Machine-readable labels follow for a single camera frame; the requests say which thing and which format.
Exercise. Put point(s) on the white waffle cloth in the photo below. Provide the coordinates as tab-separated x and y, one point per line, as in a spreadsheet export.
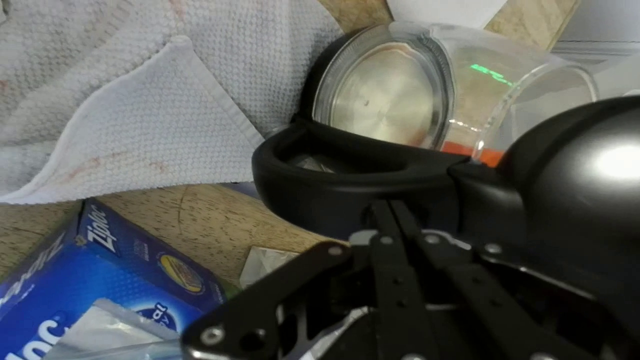
132	100

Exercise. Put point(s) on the white bag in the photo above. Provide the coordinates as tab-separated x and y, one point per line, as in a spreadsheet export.
447	12

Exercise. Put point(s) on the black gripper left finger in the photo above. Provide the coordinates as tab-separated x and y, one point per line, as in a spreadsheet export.
301	267

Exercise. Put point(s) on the orange cup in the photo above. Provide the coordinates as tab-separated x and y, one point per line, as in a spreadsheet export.
491	157

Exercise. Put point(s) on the blue Ziploc box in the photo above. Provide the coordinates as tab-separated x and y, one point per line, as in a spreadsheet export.
66	280

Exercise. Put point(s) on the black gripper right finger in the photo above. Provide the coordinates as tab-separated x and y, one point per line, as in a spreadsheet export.
466	280

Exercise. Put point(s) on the silver electric kettle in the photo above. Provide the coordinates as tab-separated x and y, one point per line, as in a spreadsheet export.
380	93

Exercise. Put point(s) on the small white card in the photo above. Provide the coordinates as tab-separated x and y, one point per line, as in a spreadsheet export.
263	264

